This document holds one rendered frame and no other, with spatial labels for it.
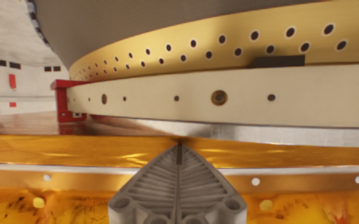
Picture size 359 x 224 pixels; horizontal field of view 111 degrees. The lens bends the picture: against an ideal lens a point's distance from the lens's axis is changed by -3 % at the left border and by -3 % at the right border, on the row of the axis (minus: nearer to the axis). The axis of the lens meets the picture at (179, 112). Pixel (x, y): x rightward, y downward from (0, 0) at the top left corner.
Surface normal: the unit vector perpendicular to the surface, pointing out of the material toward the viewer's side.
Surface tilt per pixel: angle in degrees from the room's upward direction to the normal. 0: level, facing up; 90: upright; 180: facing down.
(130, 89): 90
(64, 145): 90
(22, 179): 90
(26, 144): 90
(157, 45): 62
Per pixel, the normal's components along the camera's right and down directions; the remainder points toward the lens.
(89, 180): -0.02, 0.08
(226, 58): -0.27, 0.55
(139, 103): -0.42, 0.08
